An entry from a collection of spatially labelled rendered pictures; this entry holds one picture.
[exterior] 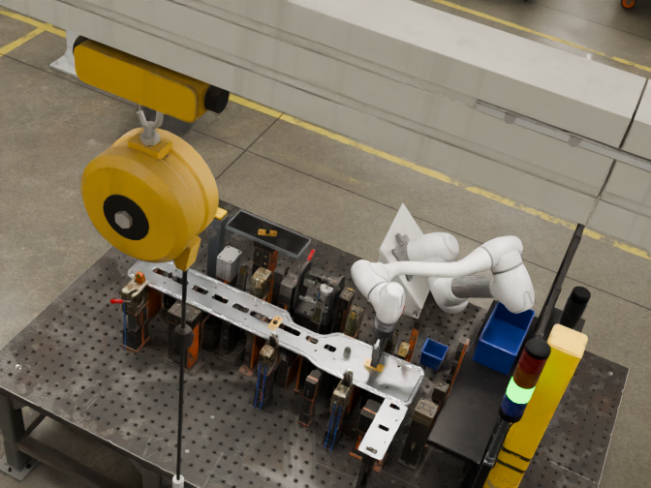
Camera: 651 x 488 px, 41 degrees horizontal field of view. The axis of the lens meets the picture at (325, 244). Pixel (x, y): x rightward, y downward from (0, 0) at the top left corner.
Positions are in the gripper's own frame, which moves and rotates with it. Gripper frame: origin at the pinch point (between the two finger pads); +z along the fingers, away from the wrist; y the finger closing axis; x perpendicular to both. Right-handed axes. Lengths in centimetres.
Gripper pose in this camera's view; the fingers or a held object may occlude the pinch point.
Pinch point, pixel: (376, 358)
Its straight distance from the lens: 362.1
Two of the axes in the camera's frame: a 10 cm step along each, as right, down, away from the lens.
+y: -4.3, 5.5, -7.2
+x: 8.9, 3.8, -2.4
